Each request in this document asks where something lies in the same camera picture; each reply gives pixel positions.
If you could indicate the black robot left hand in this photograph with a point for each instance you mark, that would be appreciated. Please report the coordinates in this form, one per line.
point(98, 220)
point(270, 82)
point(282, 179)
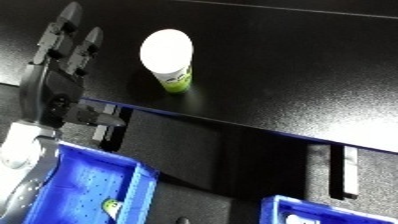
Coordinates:
point(50, 90)

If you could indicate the paper cup with green band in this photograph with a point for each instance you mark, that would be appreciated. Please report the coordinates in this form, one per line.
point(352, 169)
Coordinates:
point(166, 50)
point(296, 220)
point(111, 206)

